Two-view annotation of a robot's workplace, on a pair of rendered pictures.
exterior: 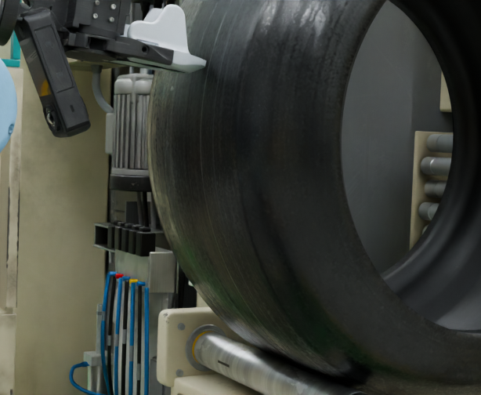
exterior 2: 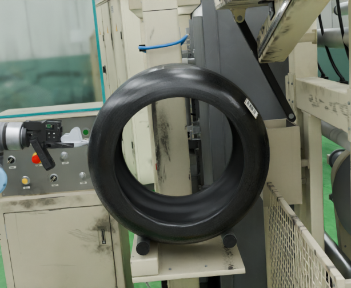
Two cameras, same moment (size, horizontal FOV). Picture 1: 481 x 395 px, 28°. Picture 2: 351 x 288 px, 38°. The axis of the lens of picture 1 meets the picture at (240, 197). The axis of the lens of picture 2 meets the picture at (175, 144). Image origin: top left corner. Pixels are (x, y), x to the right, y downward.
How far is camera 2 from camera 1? 1.10 m
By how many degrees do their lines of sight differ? 29
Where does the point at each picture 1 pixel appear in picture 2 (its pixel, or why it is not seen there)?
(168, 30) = (72, 136)
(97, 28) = (48, 141)
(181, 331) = not seen: hidden behind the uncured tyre
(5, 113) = (0, 182)
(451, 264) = (230, 185)
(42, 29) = (34, 143)
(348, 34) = (112, 139)
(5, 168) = not seen: hidden behind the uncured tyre
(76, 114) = (47, 164)
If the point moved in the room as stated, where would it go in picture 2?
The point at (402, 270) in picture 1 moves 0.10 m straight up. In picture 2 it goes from (208, 188) to (206, 162)
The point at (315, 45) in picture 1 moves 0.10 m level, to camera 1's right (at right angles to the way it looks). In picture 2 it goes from (102, 143) to (130, 144)
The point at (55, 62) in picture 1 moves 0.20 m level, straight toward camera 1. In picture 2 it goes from (39, 151) to (2, 167)
